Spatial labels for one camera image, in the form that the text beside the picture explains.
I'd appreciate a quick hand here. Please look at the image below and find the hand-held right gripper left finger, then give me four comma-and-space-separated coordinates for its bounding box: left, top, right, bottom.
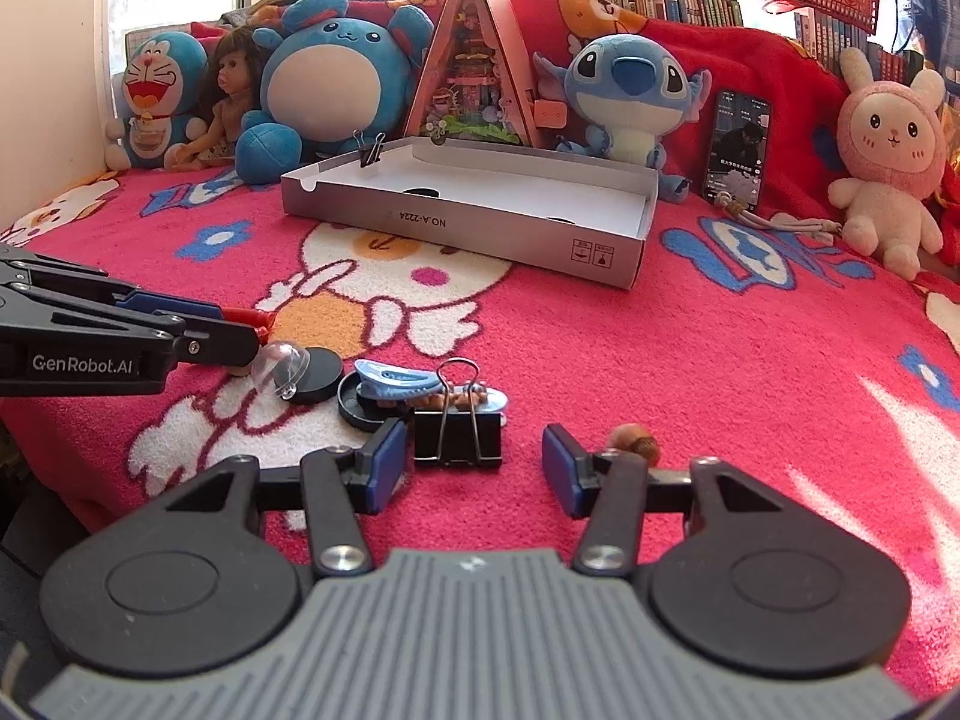
161, 418, 410, 578

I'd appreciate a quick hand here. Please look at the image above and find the blue hanging bag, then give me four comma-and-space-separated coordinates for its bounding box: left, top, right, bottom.
889, 0, 960, 61

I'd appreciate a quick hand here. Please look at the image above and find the grey cardboard box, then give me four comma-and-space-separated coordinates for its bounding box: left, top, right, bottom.
280, 133, 661, 290

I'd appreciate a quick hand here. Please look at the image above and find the triangular pink toy house box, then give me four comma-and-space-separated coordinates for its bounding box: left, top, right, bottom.
401, 0, 550, 152

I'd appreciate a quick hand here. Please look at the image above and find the brown-haired baby doll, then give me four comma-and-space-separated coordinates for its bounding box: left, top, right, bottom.
166, 26, 275, 168

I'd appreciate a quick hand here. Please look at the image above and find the large black binder clip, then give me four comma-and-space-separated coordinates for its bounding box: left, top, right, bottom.
412, 358, 503, 470

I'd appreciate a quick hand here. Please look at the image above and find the brown nut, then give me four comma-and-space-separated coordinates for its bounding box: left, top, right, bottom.
610, 425, 662, 466

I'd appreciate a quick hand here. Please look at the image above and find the small black binder clip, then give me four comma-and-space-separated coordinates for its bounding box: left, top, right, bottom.
351, 130, 388, 169

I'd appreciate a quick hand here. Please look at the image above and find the solid black disc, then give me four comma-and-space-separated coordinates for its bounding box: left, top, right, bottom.
289, 349, 344, 404

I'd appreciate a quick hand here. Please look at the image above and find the blue robot cat plush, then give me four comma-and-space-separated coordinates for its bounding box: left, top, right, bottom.
105, 30, 209, 172

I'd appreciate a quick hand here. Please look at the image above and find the blue alien plush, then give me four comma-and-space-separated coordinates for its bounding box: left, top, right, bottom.
532, 34, 713, 205

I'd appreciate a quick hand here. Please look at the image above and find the pink bunny plush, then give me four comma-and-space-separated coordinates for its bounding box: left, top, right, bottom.
827, 47, 947, 282

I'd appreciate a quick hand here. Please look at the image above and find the blue beaded hair clip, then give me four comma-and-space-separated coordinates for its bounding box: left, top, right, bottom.
354, 360, 440, 410
420, 382, 512, 425

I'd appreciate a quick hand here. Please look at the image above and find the round blue mouse plush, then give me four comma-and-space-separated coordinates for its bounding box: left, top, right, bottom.
235, 0, 437, 187

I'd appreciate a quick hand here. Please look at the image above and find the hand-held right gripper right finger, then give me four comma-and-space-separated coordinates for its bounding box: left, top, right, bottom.
541, 424, 785, 578

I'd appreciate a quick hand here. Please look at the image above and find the red plastic tube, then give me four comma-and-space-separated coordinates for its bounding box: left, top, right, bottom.
222, 306, 275, 338

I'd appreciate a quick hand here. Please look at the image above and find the black smartphone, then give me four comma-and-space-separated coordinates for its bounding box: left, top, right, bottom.
701, 88, 773, 217

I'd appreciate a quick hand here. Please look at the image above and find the white phone lanyard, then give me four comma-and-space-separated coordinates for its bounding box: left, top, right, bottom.
712, 191, 845, 242

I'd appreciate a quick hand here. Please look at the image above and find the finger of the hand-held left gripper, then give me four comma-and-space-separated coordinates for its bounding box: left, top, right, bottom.
0, 281, 265, 377
0, 242, 224, 321

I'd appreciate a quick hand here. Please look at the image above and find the clear plastic dome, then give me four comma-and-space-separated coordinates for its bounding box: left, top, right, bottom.
251, 341, 310, 400

